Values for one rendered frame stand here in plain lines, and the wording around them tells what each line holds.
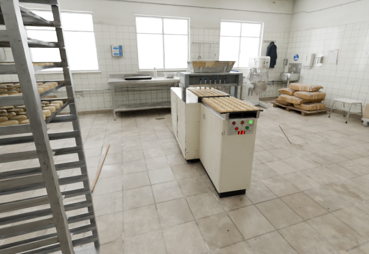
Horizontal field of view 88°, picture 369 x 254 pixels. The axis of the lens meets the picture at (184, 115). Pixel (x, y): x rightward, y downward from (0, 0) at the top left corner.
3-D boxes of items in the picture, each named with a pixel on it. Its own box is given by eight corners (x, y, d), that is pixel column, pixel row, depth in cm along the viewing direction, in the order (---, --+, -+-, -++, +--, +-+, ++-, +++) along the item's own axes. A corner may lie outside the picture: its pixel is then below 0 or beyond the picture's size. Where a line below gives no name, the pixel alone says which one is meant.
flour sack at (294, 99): (276, 99, 531) (277, 93, 526) (287, 98, 546) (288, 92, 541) (300, 105, 467) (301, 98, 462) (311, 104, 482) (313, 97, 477)
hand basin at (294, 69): (307, 92, 554) (315, 53, 523) (297, 93, 543) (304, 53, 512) (281, 88, 645) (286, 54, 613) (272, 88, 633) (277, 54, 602)
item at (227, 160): (198, 164, 254) (200, 97, 229) (222, 161, 261) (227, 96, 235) (218, 200, 189) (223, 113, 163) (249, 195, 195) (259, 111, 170)
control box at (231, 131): (227, 134, 170) (228, 119, 166) (251, 132, 175) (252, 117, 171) (228, 135, 167) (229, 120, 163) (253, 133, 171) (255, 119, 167)
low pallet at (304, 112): (269, 105, 560) (270, 102, 557) (290, 103, 586) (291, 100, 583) (307, 117, 452) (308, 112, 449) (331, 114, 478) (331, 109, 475)
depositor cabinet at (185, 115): (171, 131, 370) (170, 87, 346) (206, 128, 384) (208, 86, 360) (185, 165, 250) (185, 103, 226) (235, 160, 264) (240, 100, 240)
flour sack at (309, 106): (307, 111, 458) (308, 105, 453) (292, 108, 495) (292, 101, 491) (326, 109, 483) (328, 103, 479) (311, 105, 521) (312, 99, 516)
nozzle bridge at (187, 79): (179, 98, 257) (179, 71, 247) (229, 95, 271) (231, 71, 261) (184, 103, 226) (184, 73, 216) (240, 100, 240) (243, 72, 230)
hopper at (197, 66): (185, 71, 247) (185, 60, 243) (226, 71, 257) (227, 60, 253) (191, 73, 220) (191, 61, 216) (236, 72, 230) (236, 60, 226)
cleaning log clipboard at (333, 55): (336, 65, 473) (340, 48, 461) (336, 65, 472) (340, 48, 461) (326, 65, 498) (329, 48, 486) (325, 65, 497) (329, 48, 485)
